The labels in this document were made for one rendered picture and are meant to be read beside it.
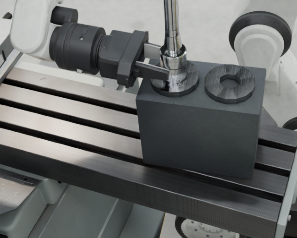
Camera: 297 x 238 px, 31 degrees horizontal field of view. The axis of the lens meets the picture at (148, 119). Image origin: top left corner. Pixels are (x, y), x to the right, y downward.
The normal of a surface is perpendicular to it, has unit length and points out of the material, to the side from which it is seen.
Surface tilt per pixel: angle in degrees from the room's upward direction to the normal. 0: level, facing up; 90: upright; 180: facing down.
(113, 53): 4
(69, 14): 30
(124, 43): 4
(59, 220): 90
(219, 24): 0
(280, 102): 90
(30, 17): 40
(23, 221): 90
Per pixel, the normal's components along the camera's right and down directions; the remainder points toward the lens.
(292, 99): -0.22, 0.72
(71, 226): 0.93, 0.22
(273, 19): 0.07, 0.10
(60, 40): -0.20, -0.04
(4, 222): -0.07, -0.67
